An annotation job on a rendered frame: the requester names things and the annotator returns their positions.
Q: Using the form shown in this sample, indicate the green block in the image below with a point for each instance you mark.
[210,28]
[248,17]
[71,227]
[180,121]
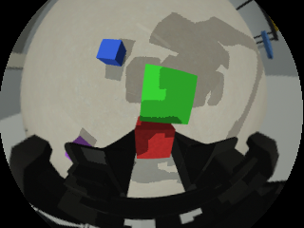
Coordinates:
[168,95]

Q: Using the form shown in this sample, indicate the purple cube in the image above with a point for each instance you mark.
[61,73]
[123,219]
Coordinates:
[80,140]

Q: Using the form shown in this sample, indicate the blue cube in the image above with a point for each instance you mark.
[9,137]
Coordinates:
[111,52]

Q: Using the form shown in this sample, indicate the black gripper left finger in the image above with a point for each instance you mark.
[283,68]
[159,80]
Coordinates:
[116,159]

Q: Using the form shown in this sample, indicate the red block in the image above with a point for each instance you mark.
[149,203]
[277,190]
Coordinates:
[154,139]

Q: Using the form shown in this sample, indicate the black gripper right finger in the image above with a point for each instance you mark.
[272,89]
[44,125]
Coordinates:
[192,157]

